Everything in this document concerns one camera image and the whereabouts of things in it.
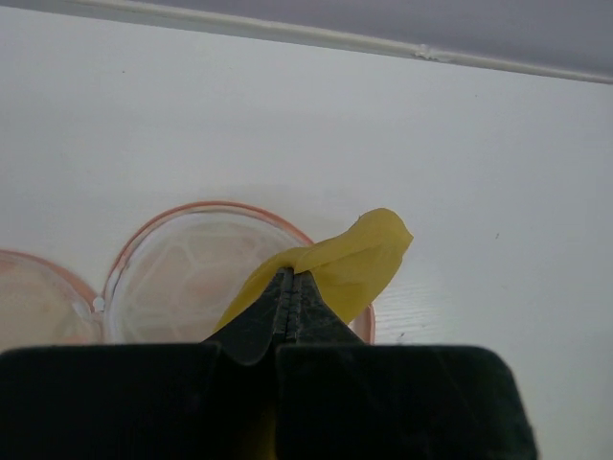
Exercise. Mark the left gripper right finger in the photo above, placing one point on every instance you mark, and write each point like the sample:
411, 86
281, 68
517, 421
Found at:
313, 321

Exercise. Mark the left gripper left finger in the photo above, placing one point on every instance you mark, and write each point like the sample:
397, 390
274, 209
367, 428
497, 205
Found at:
248, 337

